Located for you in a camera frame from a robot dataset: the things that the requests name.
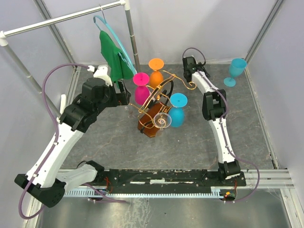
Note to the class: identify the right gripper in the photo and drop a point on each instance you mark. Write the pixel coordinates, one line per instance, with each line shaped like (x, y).
(199, 64)

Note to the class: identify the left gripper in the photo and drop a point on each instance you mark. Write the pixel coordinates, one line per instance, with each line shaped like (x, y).
(122, 98)

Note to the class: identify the blue wine glass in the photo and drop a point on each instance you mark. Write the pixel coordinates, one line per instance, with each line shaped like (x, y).
(178, 101)
(236, 68)

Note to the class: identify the orange wine glass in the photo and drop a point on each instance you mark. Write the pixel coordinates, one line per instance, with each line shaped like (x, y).
(156, 77)

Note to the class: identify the clear wine glass front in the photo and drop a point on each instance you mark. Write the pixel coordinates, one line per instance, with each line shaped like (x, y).
(162, 121)

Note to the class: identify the clear wine glass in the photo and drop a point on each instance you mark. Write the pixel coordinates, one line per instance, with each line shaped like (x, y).
(162, 121)
(128, 109)

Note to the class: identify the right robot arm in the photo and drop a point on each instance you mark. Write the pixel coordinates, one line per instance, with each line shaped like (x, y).
(214, 110)

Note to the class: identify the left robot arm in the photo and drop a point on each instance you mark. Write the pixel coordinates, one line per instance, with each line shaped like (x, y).
(43, 181)

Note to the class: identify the clear wine glass left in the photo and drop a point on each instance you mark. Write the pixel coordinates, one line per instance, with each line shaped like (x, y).
(128, 109)

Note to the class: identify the pink wine glass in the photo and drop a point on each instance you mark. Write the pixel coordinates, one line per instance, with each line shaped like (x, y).
(142, 92)

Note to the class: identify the green cloth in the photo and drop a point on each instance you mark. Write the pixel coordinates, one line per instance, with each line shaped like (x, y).
(115, 58)

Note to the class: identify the light blue clothes hanger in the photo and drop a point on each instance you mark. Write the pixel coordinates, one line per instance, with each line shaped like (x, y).
(126, 57)

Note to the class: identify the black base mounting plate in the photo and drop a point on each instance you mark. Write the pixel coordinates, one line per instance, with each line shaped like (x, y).
(129, 181)

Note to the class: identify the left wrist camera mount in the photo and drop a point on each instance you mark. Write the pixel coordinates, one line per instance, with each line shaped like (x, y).
(102, 73)

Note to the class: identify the gold wire wine glass rack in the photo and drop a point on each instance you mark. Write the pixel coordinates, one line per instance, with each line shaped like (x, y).
(157, 102)

